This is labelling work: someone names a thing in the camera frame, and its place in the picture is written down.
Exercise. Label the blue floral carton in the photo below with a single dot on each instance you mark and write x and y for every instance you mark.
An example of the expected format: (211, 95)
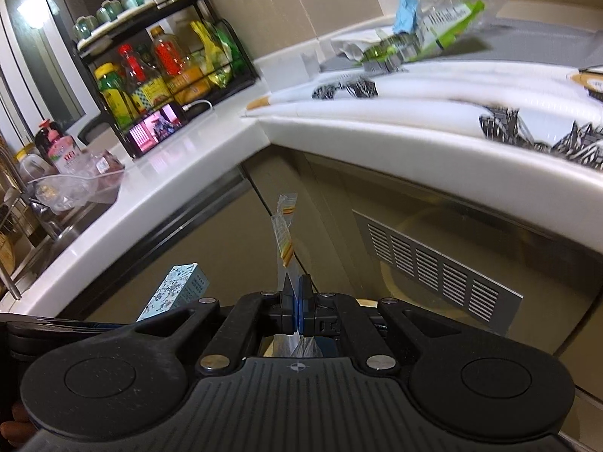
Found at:
(175, 292)

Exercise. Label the orange bottle with red label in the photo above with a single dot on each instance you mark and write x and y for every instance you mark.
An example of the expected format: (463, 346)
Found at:
(166, 52)

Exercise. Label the green and clear snack packet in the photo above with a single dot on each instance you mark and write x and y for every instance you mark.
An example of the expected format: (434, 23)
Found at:
(447, 19)

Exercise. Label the person's left hand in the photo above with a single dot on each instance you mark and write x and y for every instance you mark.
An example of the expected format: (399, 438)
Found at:
(13, 426)

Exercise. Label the yellow seasoning box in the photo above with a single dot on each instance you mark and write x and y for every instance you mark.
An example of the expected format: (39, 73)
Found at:
(188, 84)

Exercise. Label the smartphone with lit screen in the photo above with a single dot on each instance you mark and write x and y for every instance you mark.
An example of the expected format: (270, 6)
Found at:
(158, 127)

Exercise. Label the metal cabinet vent grille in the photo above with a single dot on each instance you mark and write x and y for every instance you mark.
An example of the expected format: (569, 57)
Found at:
(438, 268)

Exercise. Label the blue paper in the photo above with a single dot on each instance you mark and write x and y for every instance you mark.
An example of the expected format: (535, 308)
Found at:
(406, 12)

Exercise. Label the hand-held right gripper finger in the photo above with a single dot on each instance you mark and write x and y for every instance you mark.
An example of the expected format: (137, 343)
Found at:
(294, 311)
(302, 311)

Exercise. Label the clear sachet with orange stripes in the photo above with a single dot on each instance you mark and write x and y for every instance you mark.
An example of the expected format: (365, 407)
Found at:
(284, 235)

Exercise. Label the white cloth with black print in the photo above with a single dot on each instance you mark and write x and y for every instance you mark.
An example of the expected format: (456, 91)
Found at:
(424, 89)

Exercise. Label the steel faucet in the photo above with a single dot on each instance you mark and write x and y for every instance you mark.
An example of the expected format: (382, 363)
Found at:
(9, 282)

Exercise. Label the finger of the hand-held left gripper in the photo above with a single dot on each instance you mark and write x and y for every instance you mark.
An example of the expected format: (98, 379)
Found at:
(61, 320)

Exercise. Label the beige vented cabinet door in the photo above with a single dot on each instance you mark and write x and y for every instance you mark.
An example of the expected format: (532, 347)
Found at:
(541, 226)

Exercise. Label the yellow lidded green jar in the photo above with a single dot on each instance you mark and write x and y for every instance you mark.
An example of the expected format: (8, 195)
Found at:
(112, 94)

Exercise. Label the window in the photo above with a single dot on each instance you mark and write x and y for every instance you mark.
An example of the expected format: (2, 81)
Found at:
(42, 33)

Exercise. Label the steel sink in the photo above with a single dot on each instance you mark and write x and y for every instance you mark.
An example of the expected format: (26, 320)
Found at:
(70, 235)

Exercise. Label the red capped sauce bottle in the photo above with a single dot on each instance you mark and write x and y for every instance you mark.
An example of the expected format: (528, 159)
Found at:
(136, 75)

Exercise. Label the yellow seasoning packet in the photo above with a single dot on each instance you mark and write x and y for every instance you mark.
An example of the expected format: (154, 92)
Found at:
(207, 47)

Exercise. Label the pink dish soap bottle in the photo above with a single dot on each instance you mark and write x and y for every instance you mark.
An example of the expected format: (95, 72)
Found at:
(66, 157)

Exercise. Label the clear plastic bag with food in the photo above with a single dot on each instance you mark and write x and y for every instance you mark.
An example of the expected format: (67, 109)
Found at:
(80, 188)

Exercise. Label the green seasoning packet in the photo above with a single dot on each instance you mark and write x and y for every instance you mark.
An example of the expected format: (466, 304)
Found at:
(231, 47)

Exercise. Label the white jug with yellow cap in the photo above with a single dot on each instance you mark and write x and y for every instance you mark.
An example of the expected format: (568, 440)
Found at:
(28, 167)

